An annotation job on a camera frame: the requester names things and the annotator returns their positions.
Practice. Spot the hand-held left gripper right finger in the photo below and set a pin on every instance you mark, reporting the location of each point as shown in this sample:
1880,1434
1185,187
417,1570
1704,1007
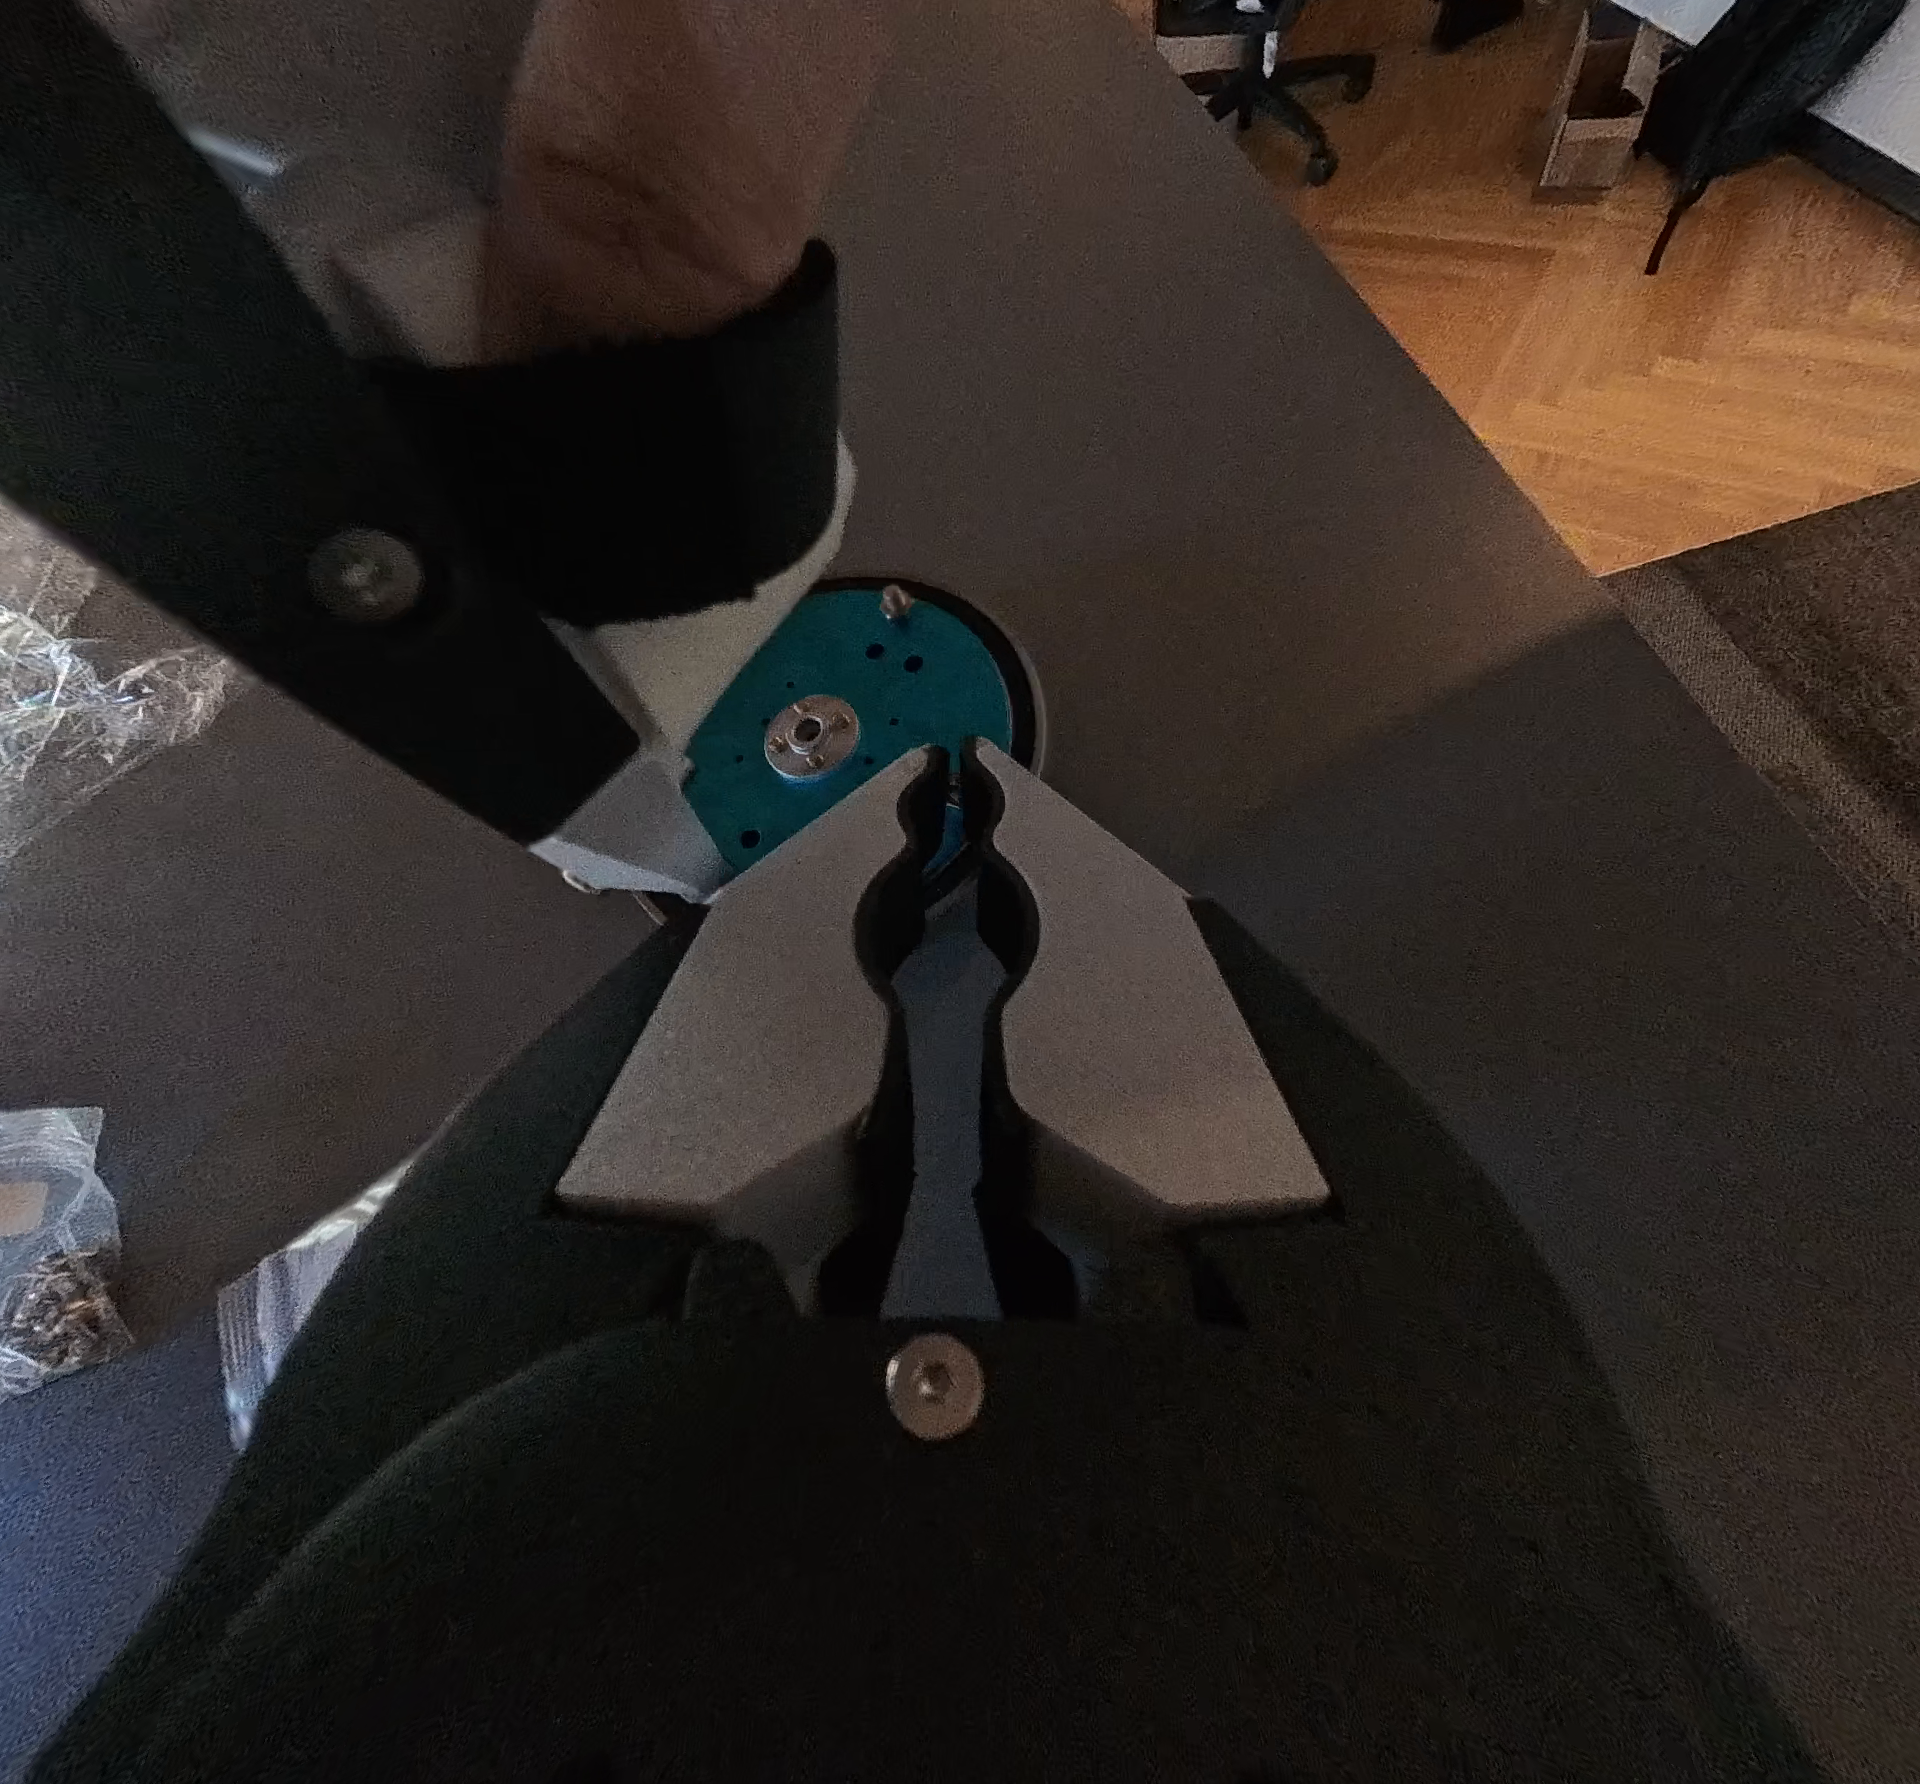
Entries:
1155,1065

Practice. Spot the blue disc with black rim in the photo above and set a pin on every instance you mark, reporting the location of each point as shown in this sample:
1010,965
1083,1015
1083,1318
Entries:
751,765

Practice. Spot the black bag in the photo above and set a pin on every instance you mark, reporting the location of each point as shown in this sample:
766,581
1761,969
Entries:
1784,29

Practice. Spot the small cardboard box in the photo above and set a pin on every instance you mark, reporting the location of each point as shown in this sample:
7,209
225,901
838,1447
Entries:
1597,103

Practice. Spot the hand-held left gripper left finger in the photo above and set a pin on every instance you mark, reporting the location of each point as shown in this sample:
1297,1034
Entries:
719,1065

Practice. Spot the black office chair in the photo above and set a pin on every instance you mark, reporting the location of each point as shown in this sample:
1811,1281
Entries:
1275,29

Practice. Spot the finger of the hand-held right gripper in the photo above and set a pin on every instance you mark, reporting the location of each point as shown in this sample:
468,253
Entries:
646,824

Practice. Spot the person's right hand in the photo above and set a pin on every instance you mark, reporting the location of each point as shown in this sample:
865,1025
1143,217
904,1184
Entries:
705,88

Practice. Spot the clear plastic parts bag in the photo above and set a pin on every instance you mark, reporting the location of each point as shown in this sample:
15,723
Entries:
284,1304

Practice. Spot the clear bag of dark screws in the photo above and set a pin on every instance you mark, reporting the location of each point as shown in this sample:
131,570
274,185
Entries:
61,1259

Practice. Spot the crumpled clear plastic wrap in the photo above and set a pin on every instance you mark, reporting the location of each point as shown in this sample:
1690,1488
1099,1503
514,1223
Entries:
90,720

